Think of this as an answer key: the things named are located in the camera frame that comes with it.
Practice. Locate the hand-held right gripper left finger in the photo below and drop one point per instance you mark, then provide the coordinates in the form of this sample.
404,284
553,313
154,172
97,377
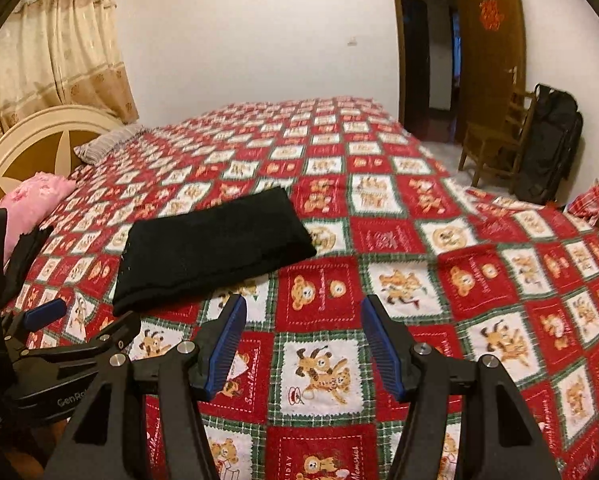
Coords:
224,350

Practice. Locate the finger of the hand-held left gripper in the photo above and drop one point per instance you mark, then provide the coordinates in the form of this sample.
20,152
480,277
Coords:
122,332
44,312

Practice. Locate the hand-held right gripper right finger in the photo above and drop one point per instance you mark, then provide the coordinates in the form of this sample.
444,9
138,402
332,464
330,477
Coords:
384,350

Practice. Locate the black pants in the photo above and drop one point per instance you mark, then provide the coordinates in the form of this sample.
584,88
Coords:
209,245

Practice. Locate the dark cloth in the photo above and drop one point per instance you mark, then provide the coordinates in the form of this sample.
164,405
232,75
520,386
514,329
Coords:
27,260

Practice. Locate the red printed blanket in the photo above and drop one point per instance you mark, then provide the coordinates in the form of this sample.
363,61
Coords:
429,270

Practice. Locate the pink pillow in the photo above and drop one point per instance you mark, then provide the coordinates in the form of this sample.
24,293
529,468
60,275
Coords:
34,192

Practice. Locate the cream wooden headboard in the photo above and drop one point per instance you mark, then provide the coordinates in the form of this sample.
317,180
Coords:
29,145

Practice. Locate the striped pillow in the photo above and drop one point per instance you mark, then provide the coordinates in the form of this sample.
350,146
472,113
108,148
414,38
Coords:
104,142

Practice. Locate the wooden chair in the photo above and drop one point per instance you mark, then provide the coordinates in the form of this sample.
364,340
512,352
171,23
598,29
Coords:
484,140

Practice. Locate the red patterned cloth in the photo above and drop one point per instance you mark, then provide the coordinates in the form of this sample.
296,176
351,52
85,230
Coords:
589,202

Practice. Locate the black bag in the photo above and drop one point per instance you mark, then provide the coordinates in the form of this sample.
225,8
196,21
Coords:
549,150

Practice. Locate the beige patterned curtain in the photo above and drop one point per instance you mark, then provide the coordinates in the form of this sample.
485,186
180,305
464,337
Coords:
64,40

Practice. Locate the wooden door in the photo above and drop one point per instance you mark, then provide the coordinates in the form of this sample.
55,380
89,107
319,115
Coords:
484,75

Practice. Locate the red paper door decoration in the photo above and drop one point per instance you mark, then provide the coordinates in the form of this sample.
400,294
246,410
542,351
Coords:
490,12

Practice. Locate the wooden door frame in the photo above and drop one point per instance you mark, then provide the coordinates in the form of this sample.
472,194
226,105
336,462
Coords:
397,35

